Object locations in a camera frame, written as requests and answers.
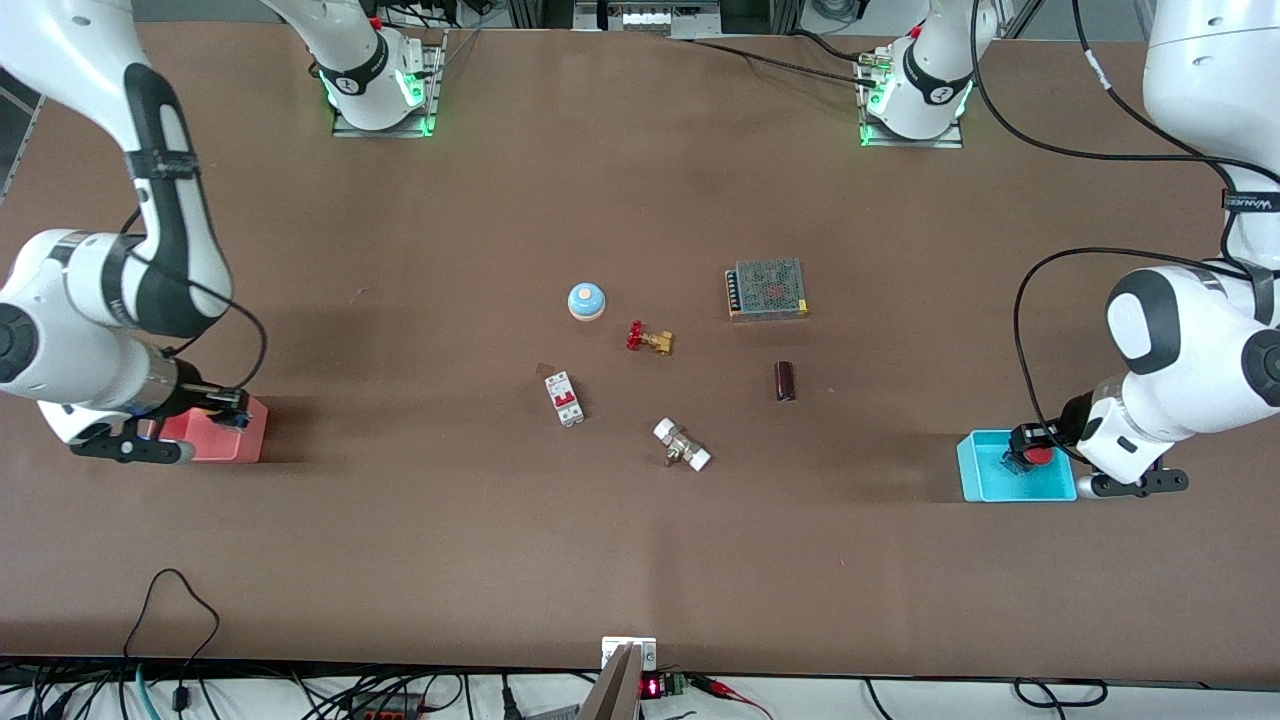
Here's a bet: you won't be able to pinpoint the pink plastic box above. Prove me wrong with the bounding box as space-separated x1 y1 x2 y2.
148 393 269 464

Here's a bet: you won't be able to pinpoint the cyan plastic box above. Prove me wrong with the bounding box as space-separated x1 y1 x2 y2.
956 429 1079 503

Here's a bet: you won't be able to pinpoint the metal mesh power supply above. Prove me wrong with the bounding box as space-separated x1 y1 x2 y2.
725 258 810 323

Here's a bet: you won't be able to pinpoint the white red circuit breaker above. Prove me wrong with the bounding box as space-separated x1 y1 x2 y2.
544 371 587 428

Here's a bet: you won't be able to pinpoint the metal fitting white caps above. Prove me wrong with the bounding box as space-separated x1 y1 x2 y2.
652 417 713 473

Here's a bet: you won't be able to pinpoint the red clip lead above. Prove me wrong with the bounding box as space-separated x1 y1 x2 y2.
695 675 773 720

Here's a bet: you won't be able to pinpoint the white power strip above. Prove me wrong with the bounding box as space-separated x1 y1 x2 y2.
598 0 723 37

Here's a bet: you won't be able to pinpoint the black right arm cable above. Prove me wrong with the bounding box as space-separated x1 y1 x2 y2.
118 205 270 401

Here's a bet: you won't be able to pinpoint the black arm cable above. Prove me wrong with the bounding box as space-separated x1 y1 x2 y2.
118 205 270 401
968 0 1280 471

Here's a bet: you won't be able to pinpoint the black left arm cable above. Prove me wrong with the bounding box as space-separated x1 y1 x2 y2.
968 0 1280 471

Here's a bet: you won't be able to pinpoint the black looped table cable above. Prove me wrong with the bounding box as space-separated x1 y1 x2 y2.
123 568 221 713

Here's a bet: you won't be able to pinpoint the black coiled floor cable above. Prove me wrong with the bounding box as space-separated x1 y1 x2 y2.
1013 677 1110 710

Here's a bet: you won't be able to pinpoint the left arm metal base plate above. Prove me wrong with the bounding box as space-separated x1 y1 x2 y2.
858 50 964 150

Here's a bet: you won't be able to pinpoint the brass valve red handle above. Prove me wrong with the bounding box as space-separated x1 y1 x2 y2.
626 320 676 357

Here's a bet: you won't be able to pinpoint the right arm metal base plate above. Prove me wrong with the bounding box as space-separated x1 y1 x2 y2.
332 28 447 138

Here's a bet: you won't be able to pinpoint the silver metal bracket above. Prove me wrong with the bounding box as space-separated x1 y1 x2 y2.
601 636 659 673

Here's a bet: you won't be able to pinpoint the black base cable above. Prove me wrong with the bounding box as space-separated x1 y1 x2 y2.
688 32 883 89

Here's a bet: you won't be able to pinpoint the grey camera mount bar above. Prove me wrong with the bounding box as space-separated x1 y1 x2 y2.
578 643 643 720

